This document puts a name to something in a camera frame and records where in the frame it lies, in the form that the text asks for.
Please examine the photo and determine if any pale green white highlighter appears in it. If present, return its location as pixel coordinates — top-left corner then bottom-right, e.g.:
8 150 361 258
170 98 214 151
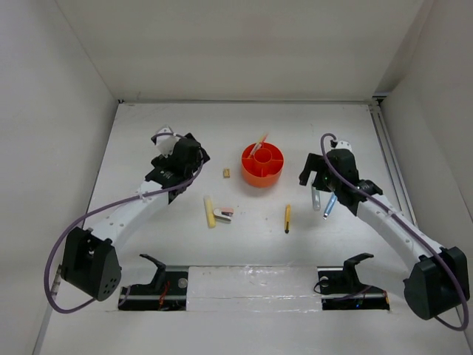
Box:
311 182 321 212

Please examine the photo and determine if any thick yellow highlighter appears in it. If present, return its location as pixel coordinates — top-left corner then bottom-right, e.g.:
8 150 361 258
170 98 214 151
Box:
203 196 216 229

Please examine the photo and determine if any pink highlighter pen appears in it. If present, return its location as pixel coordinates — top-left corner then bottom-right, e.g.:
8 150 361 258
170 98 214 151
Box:
248 133 268 158

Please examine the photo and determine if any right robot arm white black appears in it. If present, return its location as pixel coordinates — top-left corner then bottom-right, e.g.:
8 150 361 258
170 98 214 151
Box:
299 149 470 322

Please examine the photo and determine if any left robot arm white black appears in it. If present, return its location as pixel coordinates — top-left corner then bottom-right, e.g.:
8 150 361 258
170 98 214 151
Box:
61 131 210 302

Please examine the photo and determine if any blue utility knife pen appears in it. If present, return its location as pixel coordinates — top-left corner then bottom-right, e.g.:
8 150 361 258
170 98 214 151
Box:
323 193 338 220

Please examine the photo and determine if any gold black pen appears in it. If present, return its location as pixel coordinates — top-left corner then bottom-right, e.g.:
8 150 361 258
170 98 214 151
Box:
284 204 291 234

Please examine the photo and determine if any orange round divided container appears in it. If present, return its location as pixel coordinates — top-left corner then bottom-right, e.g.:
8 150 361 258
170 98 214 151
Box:
241 142 284 189

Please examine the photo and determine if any pink white stapler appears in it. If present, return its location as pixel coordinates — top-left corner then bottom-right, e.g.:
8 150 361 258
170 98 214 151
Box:
213 208 234 223

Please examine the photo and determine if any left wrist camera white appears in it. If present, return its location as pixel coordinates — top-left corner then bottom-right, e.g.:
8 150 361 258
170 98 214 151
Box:
152 125 179 158

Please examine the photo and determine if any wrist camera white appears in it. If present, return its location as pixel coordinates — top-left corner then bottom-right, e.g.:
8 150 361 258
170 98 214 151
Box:
330 139 353 152
152 125 179 158

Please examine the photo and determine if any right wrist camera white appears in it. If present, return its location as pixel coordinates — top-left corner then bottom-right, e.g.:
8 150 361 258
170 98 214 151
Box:
330 139 353 152

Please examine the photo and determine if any aluminium rail right side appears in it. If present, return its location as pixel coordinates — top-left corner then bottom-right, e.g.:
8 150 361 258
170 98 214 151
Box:
368 96 409 214

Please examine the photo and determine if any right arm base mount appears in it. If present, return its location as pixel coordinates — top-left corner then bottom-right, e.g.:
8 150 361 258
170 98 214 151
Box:
313 253 390 311

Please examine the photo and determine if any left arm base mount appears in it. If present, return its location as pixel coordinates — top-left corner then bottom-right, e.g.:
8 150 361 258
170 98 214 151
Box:
118 254 188 311

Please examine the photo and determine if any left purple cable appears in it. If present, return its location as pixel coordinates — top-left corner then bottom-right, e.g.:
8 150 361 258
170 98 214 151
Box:
44 133 204 314

